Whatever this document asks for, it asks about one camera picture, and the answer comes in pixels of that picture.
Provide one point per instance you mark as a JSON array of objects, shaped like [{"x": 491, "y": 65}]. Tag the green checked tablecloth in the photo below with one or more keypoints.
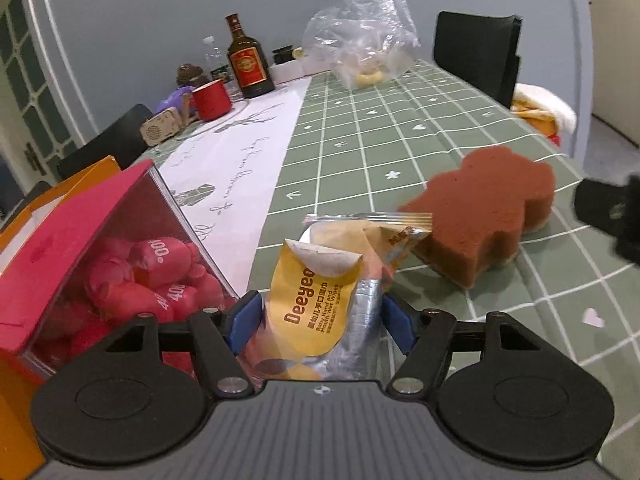
[{"x": 400, "y": 125}]

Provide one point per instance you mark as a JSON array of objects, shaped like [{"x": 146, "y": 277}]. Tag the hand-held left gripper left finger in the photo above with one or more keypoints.
[{"x": 245, "y": 317}]

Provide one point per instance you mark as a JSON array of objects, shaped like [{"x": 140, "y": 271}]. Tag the brown figurine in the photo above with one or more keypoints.
[{"x": 191, "y": 75}]

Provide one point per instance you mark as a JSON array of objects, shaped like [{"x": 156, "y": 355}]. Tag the clear water bottle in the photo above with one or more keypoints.
[{"x": 216, "y": 60}]

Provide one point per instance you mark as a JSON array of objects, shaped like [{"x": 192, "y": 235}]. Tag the black chair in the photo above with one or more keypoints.
[
  {"x": 110, "y": 140},
  {"x": 475, "y": 55}
]

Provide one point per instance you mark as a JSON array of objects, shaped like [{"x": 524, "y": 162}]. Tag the purple toy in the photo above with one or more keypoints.
[{"x": 170, "y": 100}]

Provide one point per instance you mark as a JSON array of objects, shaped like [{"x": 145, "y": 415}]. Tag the red mug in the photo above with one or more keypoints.
[{"x": 212, "y": 102}]

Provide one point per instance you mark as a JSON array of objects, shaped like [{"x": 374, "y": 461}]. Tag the red box with clear window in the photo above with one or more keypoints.
[{"x": 90, "y": 210}]

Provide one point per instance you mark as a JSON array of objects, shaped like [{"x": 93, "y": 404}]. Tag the white fluffy cushion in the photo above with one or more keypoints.
[{"x": 555, "y": 105}]

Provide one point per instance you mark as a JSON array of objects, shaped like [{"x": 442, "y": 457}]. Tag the brown bear-shaped sponge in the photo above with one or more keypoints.
[{"x": 480, "y": 200}]

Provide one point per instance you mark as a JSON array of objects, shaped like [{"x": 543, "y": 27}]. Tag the glass-paned door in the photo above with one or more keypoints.
[{"x": 30, "y": 60}]

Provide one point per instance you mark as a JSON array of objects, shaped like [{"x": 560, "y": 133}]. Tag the large clear plastic bag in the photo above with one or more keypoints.
[{"x": 370, "y": 20}]

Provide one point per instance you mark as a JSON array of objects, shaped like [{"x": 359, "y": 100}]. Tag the white printed table runner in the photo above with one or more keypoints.
[{"x": 240, "y": 160}]

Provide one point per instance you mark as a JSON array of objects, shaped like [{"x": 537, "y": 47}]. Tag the yellow wet wipes packet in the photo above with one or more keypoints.
[{"x": 310, "y": 300}]

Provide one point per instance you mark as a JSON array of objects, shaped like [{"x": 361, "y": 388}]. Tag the wooden speaker box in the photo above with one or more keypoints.
[{"x": 160, "y": 129}]

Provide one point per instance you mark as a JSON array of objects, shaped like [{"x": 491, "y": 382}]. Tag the red plastic stool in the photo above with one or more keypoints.
[{"x": 554, "y": 139}]

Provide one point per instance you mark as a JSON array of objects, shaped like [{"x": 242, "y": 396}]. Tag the orange cardboard box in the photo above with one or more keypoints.
[{"x": 60, "y": 185}]

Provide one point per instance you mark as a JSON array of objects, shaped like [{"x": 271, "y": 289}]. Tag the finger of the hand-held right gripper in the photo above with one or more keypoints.
[{"x": 607, "y": 210}]

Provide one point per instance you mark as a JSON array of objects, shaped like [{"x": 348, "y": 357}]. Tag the yellow patterned cushion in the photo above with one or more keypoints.
[{"x": 532, "y": 112}]

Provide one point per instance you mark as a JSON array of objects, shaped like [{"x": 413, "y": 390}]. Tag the cream door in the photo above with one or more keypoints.
[{"x": 615, "y": 50}]

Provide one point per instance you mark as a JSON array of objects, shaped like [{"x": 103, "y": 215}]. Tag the white box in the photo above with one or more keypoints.
[{"x": 295, "y": 71}]

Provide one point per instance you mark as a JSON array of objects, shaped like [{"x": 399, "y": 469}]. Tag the brown liquor bottle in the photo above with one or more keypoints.
[{"x": 247, "y": 67}]

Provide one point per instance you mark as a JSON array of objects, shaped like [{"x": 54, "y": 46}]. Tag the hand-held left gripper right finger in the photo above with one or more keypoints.
[{"x": 400, "y": 321}]

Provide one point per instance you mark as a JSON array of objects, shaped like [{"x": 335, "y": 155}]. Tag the pile of pink capsules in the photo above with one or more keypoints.
[{"x": 145, "y": 280}]

